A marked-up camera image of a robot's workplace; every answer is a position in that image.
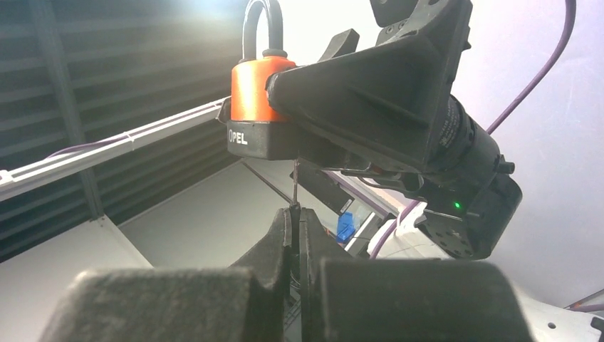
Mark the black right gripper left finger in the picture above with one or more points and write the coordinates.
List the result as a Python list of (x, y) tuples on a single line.
[(243, 302)]

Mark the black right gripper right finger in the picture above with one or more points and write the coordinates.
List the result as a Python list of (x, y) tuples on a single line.
[(353, 299)]

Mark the black key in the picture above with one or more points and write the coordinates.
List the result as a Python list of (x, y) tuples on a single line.
[(295, 183)]

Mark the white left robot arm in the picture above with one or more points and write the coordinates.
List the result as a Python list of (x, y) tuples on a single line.
[(468, 191)]

